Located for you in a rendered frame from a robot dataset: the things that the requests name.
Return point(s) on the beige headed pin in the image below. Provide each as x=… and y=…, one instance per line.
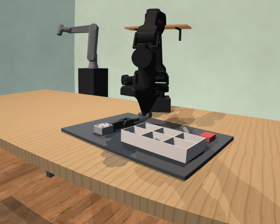
x=184, y=128

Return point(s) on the red block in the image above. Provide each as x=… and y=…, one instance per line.
x=209, y=136

